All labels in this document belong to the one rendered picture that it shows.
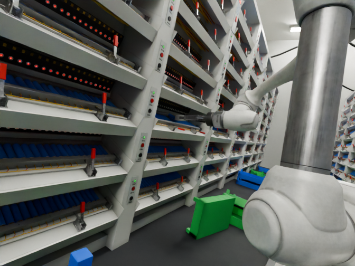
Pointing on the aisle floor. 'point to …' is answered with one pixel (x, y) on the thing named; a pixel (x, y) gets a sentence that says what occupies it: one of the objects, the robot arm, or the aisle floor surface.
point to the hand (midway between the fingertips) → (181, 117)
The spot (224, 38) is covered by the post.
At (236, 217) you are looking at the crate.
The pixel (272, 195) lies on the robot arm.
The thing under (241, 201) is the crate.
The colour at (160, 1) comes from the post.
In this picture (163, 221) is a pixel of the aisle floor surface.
